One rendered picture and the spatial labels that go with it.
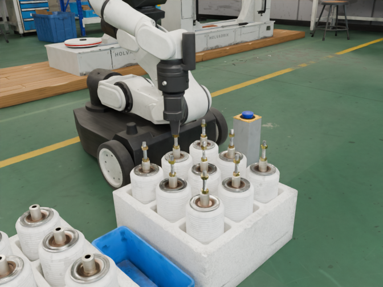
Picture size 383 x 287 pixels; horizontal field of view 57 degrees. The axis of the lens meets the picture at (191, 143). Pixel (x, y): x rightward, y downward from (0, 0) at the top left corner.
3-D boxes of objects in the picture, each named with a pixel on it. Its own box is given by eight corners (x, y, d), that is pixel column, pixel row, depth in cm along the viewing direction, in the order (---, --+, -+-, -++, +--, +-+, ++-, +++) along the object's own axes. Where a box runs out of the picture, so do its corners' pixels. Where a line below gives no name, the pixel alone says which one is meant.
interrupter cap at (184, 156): (190, 162, 106) (190, 160, 106) (164, 164, 106) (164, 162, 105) (187, 151, 113) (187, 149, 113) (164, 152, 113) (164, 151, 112)
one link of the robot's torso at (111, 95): (98, 106, 167) (94, 78, 162) (133, 96, 180) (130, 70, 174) (123, 116, 154) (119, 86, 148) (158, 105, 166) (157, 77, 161)
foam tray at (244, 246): (118, 238, 113) (111, 191, 105) (204, 191, 137) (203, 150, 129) (206, 313, 87) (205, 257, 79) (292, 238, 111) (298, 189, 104)
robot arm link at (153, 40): (167, 65, 91) (126, 41, 94) (183, 58, 99) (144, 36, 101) (175, 41, 88) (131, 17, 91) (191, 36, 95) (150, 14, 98)
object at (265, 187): (239, 225, 107) (240, 173, 99) (248, 208, 114) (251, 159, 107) (270, 234, 103) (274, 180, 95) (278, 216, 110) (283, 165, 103)
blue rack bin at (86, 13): (69, 16, 568) (67, 2, 559) (90, 14, 593) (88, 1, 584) (85, 17, 536) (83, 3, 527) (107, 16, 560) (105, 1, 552)
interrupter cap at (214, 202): (195, 193, 91) (195, 191, 91) (223, 198, 89) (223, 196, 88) (184, 210, 84) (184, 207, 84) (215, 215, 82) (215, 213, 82)
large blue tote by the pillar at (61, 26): (36, 40, 511) (30, 13, 495) (61, 37, 538) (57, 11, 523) (53, 43, 480) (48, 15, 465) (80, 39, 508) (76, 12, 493)
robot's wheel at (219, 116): (191, 142, 179) (190, 104, 171) (198, 139, 182) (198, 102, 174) (221, 154, 166) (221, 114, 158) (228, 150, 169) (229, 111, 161)
